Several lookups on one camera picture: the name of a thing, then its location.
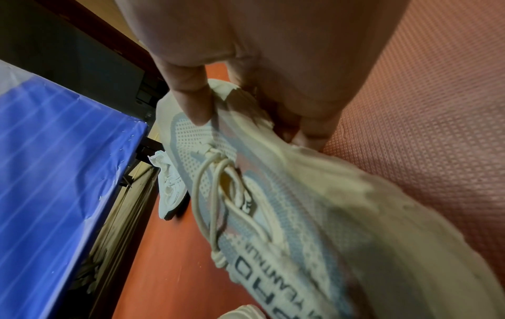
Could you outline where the dark wooden furniture frame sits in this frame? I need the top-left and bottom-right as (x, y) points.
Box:
(0, 0), (171, 319)

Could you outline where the small white sneaker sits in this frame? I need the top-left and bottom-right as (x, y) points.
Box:
(148, 150), (189, 221)

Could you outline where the white and blue mesh sneaker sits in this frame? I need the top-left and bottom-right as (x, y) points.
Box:
(155, 78), (505, 319)

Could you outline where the white shoe sole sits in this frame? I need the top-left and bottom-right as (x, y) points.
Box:
(216, 303), (274, 319)

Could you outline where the red textured mat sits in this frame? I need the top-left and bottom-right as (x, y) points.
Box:
(321, 0), (505, 231)

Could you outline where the person's right hand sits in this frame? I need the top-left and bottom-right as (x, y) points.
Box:
(114, 0), (409, 149)

